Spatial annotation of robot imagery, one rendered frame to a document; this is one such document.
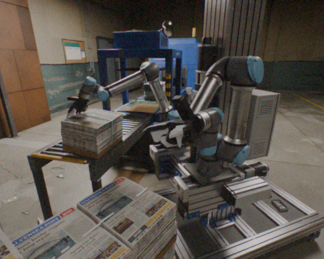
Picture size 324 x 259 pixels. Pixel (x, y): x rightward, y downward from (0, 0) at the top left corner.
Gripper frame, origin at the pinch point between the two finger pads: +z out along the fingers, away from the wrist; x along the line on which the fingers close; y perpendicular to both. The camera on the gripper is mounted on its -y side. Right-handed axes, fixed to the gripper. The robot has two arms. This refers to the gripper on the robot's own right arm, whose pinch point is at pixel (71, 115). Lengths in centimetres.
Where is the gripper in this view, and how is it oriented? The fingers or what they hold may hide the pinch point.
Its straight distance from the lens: 170.1
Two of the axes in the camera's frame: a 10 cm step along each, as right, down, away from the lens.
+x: 2.8, -3.1, 9.1
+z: -5.4, 7.3, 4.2
